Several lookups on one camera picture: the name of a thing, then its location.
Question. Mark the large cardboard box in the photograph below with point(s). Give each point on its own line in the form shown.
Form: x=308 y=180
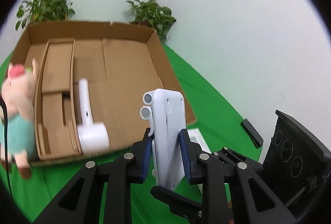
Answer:
x=124 y=63

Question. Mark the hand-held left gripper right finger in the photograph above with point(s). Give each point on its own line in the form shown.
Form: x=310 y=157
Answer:
x=185 y=154

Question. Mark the pink plush pig toy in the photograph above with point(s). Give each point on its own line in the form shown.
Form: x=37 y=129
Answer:
x=18 y=100

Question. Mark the small green potted plant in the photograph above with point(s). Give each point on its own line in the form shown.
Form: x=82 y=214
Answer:
x=152 y=14

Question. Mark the white plastic device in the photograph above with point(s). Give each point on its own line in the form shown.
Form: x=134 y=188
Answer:
x=168 y=136

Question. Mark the white hair dryer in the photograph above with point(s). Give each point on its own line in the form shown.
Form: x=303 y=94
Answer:
x=91 y=137

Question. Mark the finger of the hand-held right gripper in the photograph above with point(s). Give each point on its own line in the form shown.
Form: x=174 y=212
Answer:
x=232 y=155
x=178 y=200

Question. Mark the black table clip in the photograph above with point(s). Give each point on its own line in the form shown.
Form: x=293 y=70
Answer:
x=252 y=132

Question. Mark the bushy green potted plant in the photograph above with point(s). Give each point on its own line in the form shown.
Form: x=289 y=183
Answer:
x=46 y=7

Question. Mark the small long cardboard box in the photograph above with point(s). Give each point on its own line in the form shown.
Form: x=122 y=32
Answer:
x=55 y=69

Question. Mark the white green carton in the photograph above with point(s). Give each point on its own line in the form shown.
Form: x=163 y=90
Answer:
x=199 y=140

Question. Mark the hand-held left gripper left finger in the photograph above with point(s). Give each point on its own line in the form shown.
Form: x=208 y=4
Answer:
x=146 y=156

